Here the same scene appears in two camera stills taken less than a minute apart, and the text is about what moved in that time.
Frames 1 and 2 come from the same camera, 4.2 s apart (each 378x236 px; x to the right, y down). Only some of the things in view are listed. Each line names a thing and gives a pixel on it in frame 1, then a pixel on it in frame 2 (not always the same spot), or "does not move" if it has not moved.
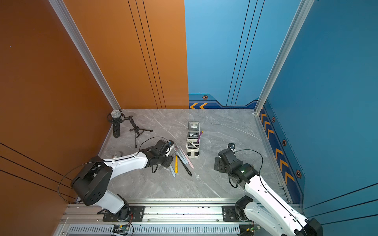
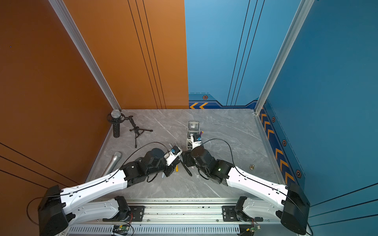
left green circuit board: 125,227 does not move
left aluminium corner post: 67,20 does not move
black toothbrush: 184,164 does not move
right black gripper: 219,167 to 187,158
